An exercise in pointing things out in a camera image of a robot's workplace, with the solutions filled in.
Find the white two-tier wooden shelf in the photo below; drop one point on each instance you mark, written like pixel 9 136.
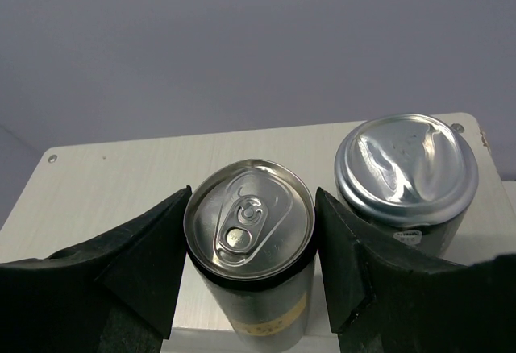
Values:
pixel 78 192

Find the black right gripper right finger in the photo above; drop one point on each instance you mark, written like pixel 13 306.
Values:
pixel 384 296

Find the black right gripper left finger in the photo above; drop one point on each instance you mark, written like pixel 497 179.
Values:
pixel 116 292

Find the dark can silver top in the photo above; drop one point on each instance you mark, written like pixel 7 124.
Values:
pixel 250 232

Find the dark can yellow band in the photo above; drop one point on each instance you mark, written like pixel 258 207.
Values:
pixel 411 176

